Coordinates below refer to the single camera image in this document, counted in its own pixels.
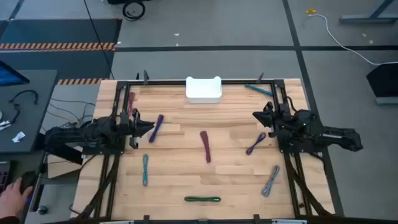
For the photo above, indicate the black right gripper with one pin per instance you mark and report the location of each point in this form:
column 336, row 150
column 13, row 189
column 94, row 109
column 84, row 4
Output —
column 281, row 123

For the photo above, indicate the person's hand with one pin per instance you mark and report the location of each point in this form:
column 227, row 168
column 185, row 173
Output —
column 12, row 199

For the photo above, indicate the black floor stand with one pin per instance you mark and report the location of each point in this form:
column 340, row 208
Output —
column 384, row 82

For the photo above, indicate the white plastic bin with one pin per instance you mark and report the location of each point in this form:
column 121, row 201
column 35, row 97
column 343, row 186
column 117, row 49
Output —
column 203, row 90

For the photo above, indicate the black aluminium table frame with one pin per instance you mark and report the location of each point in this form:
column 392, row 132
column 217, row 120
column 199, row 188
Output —
column 161, row 82

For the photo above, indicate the black computer mouse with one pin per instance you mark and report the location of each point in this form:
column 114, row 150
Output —
column 28, row 180

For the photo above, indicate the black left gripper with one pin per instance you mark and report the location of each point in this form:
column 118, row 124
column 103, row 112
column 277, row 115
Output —
column 129, row 129

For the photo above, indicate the computer monitor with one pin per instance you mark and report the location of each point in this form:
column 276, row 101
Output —
column 9, row 76

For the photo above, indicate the grey table leg beam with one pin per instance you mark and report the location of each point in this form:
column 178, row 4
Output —
column 367, row 19

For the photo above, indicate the grey side desk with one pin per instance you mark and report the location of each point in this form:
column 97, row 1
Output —
column 37, row 124

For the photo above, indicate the yellow floor object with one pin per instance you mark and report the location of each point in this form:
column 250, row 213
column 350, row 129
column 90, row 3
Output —
column 311, row 12

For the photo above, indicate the white paper scrap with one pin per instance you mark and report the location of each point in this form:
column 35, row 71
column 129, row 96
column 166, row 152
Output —
column 18, row 137

